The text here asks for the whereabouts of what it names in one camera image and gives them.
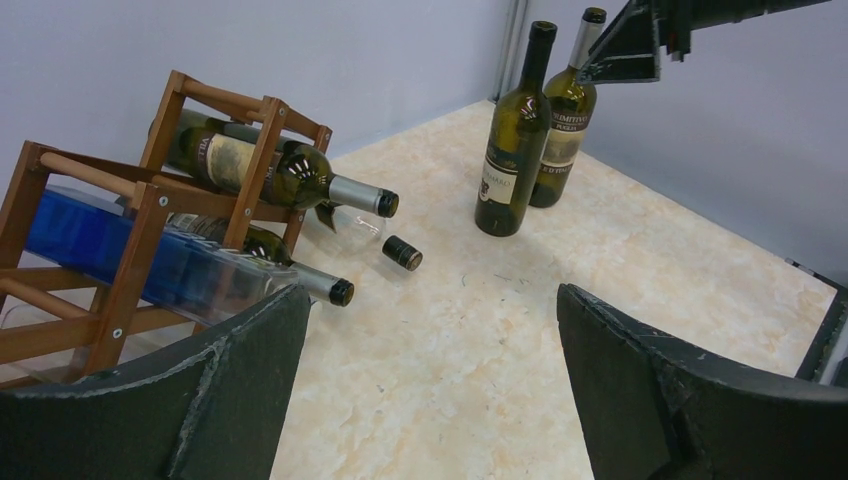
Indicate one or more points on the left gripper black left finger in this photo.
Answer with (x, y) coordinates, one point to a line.
(210, 406)

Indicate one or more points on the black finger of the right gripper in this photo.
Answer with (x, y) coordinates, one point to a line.
(628, 49)

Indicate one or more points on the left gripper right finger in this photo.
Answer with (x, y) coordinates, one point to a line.
(654, 406)

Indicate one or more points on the dark green wine bottle front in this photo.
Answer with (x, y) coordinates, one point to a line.
(267, 245)

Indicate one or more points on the dark green wine bottle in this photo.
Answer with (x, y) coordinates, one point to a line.
(267, 245)
(299, 176)

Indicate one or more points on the brown wooden wine rack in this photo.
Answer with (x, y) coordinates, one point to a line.
(98, 316)

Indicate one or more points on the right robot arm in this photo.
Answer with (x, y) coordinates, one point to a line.
(677, 19)

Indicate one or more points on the clear labelled liquor bottle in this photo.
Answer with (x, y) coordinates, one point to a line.
(347, 233)

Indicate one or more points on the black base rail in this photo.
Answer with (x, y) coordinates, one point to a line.
(825, 361)

